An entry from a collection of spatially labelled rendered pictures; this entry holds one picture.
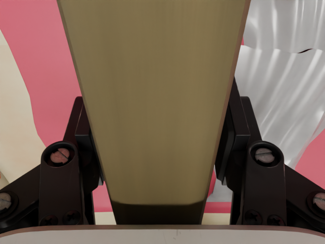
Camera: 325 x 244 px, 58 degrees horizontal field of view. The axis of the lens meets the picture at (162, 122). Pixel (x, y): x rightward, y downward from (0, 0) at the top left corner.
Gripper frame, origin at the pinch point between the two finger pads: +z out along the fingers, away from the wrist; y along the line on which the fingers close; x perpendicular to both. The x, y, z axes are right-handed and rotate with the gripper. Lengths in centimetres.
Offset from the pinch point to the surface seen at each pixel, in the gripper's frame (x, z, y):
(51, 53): -0.6, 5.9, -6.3
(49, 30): 0.9, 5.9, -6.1
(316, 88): -2.5, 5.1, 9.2
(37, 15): 1.7, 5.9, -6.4
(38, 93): -3.6, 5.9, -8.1
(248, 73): -1.8, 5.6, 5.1
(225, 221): -22.4, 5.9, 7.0
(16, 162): -11.3, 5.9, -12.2
